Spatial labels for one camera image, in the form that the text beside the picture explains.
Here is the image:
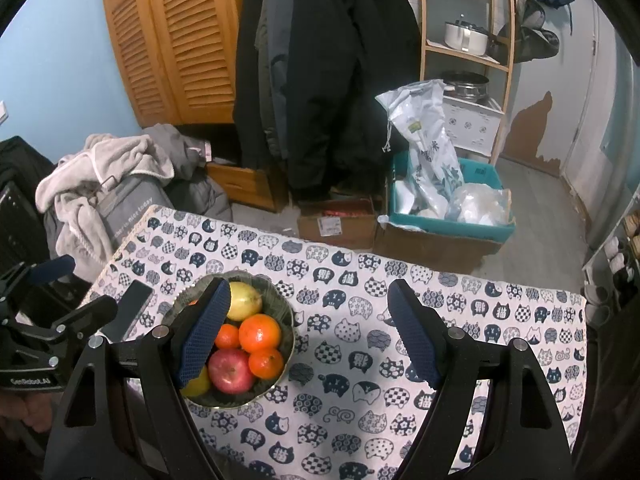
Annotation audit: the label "black smartphone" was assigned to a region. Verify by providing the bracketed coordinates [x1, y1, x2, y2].
[100, 280, 153, 342]

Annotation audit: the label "wooden drawer box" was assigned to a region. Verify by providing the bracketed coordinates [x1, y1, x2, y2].
[205, 160, 288, 213]

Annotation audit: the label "wooden shelf rack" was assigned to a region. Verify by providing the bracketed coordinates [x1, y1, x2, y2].
[419, 0, 516, 166]

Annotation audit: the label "grey cap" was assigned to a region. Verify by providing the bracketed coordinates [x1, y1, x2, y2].
[515, 0, 547, 31]

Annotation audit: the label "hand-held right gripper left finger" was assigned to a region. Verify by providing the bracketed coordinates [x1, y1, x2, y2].
[42, 276, 232, 480]

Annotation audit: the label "dark cap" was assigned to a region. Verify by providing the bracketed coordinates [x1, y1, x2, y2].
[492, 27, 561, 64]

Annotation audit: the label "cat-print tablecloth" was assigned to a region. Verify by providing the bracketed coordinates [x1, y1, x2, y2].
[82, 204, 588, 480]

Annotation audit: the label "dark grey puffer jacket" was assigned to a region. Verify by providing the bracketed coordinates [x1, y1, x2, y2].
[165, 175, 233, 223]

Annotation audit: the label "large cardboard box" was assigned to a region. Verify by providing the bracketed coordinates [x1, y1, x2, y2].
[374, 217, 506, 275]

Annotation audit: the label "small labelled cardboard box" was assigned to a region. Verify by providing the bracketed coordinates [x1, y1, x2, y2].
[296, 197, 380, 251]

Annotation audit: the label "person's left hand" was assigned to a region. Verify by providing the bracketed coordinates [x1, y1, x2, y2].
[0, 391, 56, 441]

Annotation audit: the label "metal shoe rack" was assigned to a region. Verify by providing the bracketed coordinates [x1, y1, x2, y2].
[582, 180, 640, 311]

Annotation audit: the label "red apple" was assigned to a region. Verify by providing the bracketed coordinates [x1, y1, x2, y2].
[207, 349, 257, 393]

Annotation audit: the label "black coat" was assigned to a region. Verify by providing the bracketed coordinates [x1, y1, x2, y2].
[232, 0, 422, 203]

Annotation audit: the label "teal plastic crate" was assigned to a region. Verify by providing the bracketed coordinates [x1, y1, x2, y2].
[387, 152, 517, 243]

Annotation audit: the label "steel pot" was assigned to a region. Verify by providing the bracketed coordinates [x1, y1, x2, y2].
[442, 71, 491, 103]

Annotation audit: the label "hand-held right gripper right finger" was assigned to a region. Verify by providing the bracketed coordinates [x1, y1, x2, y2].
[387, 280, 576, 480]

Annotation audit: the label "grey fabric storage bag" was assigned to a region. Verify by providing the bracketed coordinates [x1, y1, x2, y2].
[92, 172, 176, 261]

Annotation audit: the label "black bag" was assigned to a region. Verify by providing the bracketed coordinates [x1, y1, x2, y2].
[0, 135, 58, 271]

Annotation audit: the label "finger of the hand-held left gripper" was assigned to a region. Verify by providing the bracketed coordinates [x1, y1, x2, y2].
[0, 294, 120, 357]
[0, 254, 77, 295]

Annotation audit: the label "grey hoodie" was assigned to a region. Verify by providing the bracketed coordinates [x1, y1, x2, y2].
[142, 122, 213, 181]

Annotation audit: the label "white patterned storage box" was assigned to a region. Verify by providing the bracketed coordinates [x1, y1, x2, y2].
[442, 95, 503, 157]

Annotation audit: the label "white door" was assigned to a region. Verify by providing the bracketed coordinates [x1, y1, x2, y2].
[560, 0, 631, 241]

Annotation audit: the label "large orange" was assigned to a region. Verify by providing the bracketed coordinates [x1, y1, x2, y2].
[238, 313, 282, 353]
[247, 347, 285, 380]

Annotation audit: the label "white rice bag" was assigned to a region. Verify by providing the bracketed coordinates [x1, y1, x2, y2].
[375, 79, 463, 218]

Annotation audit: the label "tinted glass bowl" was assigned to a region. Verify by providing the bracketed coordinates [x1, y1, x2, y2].
[160, 270, 296, 408]

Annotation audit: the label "wooden louvered wardrobe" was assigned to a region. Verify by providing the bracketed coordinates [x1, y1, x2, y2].
[99, 0, 261, 128]

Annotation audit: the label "clear plastic bags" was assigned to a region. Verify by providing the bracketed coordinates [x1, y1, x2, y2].
[445, 182, 515, 226]

